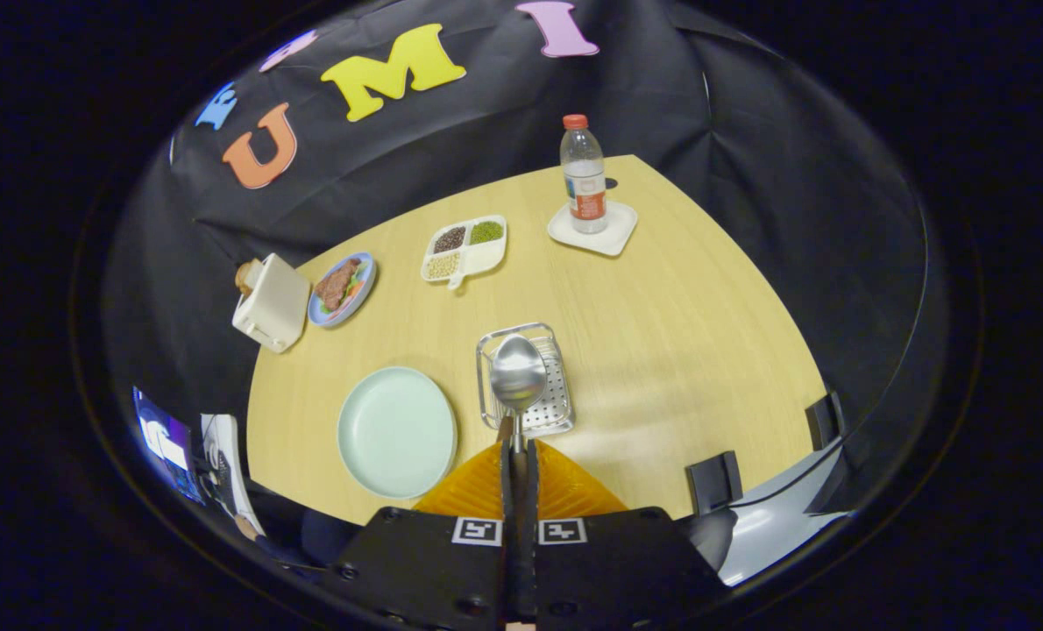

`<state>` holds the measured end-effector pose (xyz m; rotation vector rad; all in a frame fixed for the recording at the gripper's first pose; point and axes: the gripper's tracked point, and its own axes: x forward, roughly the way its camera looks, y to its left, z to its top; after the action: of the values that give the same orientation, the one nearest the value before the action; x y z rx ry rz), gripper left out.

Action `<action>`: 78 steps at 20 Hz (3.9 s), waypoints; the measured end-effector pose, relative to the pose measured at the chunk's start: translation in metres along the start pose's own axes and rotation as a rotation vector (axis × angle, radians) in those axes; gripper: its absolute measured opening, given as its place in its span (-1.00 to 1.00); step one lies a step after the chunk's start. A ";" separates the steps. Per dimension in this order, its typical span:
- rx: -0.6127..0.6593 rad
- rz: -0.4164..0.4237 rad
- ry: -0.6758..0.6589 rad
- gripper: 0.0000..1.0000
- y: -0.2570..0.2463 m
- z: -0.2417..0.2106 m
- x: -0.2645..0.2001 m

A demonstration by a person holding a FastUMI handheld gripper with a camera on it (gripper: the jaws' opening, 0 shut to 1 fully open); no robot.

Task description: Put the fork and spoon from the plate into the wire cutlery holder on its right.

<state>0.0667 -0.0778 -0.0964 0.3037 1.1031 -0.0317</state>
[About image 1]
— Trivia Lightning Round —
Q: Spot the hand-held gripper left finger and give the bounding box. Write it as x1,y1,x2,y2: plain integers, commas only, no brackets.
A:
320,416,515,631

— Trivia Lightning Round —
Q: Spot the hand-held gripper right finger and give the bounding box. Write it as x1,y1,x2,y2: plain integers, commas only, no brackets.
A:
526,438,734,631

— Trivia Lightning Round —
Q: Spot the wooden handle metal spoon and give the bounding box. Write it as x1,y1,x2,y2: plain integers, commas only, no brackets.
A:
490,335,547,614

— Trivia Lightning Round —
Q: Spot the pale green plate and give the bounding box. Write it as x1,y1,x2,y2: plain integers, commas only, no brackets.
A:
337,366,458,500

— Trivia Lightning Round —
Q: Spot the white side table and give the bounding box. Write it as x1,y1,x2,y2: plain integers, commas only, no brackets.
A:
199,414,266,537

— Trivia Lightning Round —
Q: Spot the computer monitor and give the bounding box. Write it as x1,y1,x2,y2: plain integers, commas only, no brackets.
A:
133,387,202,505

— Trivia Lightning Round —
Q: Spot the blue plate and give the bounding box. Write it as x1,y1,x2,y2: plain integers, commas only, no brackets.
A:
308,252,378,329

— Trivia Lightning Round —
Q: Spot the brown steak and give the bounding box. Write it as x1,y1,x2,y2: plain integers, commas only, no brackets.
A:
315,258,363,313

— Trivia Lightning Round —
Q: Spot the cream toaster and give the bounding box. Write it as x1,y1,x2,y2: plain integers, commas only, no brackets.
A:
232,253,311,354

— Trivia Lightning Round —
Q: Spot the white divided dish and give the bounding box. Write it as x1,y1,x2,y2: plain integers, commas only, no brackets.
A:
421,216,508,291

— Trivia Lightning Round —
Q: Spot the white square coaster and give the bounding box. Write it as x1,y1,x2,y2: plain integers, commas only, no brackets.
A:
547,201,639,258

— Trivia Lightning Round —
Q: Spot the clear water bottle red cap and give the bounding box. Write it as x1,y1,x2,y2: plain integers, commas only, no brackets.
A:
560,114,609,235

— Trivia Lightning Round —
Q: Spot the metal wire basket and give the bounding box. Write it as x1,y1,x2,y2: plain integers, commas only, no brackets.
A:
476,323,575,439

